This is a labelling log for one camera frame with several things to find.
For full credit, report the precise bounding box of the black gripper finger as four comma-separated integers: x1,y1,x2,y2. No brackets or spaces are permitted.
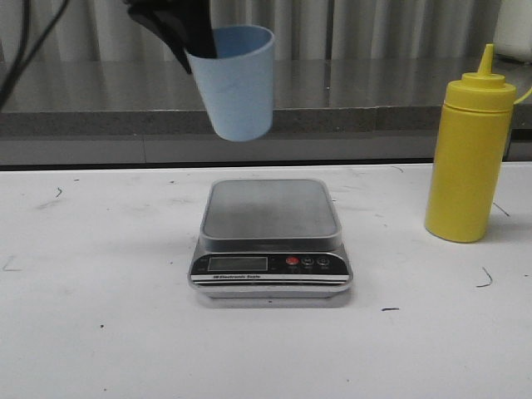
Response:
125,1,192,75
164,0,217,58

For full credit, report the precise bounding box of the light blue plastic cup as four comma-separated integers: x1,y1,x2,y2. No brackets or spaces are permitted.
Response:
187,25,275,142

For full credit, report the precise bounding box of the yellow squeeze bottle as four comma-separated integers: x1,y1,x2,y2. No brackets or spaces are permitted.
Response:
424,43,524,243

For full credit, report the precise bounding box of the silver digital kitchen scale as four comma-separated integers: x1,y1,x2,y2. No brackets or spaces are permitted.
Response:
188,179,354,301

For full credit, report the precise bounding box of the stainless steel back counter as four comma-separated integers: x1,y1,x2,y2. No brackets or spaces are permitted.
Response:
0,57,532,166

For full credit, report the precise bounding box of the white container on counter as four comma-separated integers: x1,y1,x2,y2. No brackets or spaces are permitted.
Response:
494,0,531,62

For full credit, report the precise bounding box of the black cable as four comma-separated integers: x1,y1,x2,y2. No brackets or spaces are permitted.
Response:
0,0,71,110

